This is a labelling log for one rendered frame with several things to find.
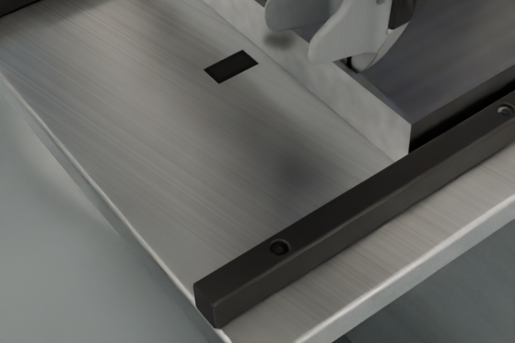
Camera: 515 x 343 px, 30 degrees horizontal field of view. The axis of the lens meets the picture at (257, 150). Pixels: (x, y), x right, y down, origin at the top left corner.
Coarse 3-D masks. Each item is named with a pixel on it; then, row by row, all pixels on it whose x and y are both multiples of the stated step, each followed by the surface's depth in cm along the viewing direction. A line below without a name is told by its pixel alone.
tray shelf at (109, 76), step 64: (64, 0) 64; (128, 0) 63; (192, 0) 63; (0, 64) 59; (64, 64) 59; (128, 64) 59; (192, 64) 59; (64, 128) 55; (128, 128) 55; (192, 128) 55; (256, 128) 55; (320, 128) 54; (128, 192) 52; (192, 192) 51; (256, 192) 51; (320, 192) 51; (448, 192) 51; (512, 192) 51; (192, 256) 48; (384, 256) 48; (448, 256) 49; (192, 320) 48; (256, 320) 46; (320, 320) 45
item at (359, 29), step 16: (352, 0) 47; (368, 0) 48; (384, 0) 48; (336, 16) 47; (352, 16) 48; (368, 16) 48; (384, 16) 48; (320, 32) 47; (336, 32) 48; (352, 32) 48; (368, 32) 49; (384, 32) 49; (400, 32) 50; (320, 48) 48; (336, 48) 48; (352, 48) 49; (368, 48) 50; (384, 48) 50; (352, 64) 53; (368, 64) 52
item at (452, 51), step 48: (240, 0) 59; (432, 0) 62; (480, 0) 62; (288, 48) 56; (432, 48) 59; (480, 48) 59; (336, 96) 54; (384, 96) 51; (432, 96) 56; (480, 96) 52; (384, 144) 52
